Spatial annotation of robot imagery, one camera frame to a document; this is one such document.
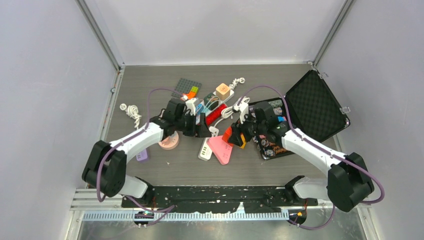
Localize blue plug adapter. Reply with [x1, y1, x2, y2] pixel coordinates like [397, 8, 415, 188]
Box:
[195, 103, 205, 114]

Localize black poker chip case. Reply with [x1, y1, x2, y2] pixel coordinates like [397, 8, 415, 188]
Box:
[249, 70, 351, 160]

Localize purple cable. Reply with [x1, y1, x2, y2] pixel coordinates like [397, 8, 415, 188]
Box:
[236, 84, 386, 231]
[96, 87, 186, 216]

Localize pink triangular socket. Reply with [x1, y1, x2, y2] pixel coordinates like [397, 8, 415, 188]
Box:
[207, 135, 233, 165]

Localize grey building baseplate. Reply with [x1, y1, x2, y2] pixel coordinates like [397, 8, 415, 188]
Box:
[174, 78, 202, 94]

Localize dark green cube adapter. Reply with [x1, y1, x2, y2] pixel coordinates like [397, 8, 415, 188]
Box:
[203, 92, 220, 111]

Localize orange curved block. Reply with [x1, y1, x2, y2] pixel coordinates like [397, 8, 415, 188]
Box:
[181, 86, 199, 101]

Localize red glitter microphone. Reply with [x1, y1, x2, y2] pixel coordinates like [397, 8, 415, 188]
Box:
[205, 103, 228, 126]

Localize white multicolour power strip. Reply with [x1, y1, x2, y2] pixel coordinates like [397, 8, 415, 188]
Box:
[195, 89, 235, 116]

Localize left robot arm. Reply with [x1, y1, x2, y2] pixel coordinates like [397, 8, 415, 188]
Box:
[81, 98, 212, 207]

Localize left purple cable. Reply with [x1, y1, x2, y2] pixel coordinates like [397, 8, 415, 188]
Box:
[96, 87, 186, 216]

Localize pink round socket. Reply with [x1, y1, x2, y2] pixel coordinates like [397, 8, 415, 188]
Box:
[158, 131, 180, 150]

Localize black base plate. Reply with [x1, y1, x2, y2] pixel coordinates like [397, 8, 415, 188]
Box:
[141, 186, 318, 214]

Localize red cube adapter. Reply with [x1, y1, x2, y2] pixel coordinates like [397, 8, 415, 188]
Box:
[222, 126, 233, 145]

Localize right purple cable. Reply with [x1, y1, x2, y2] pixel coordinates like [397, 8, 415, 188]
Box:
[236, 84, 386, 231]

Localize white cord bundle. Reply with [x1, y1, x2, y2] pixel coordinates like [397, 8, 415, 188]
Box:
[119, 103, 143, 129]

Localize small white power strip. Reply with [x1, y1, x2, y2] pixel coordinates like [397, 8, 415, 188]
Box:
[198, 126, 219, 161]

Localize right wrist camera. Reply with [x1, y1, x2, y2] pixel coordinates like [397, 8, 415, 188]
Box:
[232, 101, 249, 124]

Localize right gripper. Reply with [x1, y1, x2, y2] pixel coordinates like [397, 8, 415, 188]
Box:
[228, 111, 267, 147]

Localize white bundled cord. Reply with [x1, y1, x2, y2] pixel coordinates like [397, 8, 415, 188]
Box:
[211, 96, 252, 128]

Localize purple power strip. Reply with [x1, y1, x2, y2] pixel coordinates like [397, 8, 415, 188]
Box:
[136, 149, 149, 162]

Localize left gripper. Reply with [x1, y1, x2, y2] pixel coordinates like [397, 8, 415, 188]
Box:
[174, 112, 211, 138]

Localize beige cube adapter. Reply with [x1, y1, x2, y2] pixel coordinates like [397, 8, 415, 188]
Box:
[215, 83, 231, 101]

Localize yellow curved block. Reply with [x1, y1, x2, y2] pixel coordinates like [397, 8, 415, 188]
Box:
[239, 133, 247, 149]

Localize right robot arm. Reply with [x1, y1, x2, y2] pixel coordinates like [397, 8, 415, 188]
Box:
[227, 101, 375, 212]

